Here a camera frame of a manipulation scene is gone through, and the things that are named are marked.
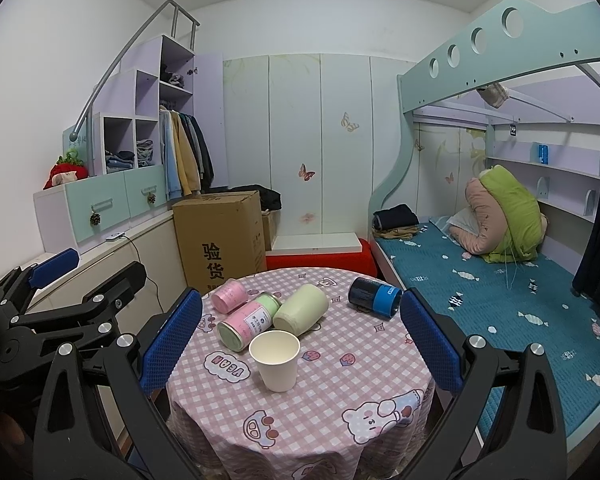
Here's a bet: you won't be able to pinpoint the brown cardboard box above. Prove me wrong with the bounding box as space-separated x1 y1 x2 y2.
172 191 266 295

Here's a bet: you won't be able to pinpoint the white butterfly wardrobe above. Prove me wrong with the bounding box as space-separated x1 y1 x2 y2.
223 53 411 237

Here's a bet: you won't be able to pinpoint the teal drawer cabinet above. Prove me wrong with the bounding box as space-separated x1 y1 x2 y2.
33 165 168 254

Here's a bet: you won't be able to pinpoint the white paper cup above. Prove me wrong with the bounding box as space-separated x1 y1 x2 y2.
249 330 301 393

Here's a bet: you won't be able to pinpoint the black power cable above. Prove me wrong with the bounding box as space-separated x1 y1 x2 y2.
121 233 164 316

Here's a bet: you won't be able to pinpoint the metal stair handrail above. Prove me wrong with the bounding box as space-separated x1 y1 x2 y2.
69 0 202 142

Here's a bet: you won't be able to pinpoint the hanging clothes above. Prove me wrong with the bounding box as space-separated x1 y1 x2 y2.
159 106 214 200

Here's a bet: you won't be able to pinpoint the red strawberry plush toy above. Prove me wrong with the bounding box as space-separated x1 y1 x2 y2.
44 148 88 190

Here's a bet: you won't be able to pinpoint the folded dark clothes pile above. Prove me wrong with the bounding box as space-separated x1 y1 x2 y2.
372 204 419 240

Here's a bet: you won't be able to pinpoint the purple stair shelf unit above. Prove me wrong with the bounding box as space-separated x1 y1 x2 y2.
90 35 228 188

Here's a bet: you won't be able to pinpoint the pale green fuzzy cup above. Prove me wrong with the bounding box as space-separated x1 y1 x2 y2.
273 284 329 337

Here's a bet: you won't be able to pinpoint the pink checkered tablecloth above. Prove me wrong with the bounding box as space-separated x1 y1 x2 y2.
166 268 434 479

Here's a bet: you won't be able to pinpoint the pink fuzzy cup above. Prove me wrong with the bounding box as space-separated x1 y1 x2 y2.
210 278 249 314

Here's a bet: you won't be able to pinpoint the pink green lidded jar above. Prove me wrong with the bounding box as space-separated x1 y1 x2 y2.
218 292 282 352

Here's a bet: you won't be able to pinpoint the red storage bench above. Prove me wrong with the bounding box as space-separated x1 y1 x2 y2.
265 233 379 278

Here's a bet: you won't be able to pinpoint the green pink plush pillow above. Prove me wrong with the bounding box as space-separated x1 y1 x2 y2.
445 165 547 263

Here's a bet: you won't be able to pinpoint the blue box on shelf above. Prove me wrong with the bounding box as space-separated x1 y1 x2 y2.
536 144 548 165

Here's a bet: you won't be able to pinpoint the teal patterned bed mattress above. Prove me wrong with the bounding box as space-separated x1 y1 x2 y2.
376 223 600 448

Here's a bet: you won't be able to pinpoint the teal bunk bed frame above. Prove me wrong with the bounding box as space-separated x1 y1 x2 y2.
370 0 600 309

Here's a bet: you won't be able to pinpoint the cream low cabinet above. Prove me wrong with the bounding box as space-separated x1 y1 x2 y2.
0 219 186 471

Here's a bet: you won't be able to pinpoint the black blue cylinder cup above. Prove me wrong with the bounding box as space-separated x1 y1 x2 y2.
348 278 402 318

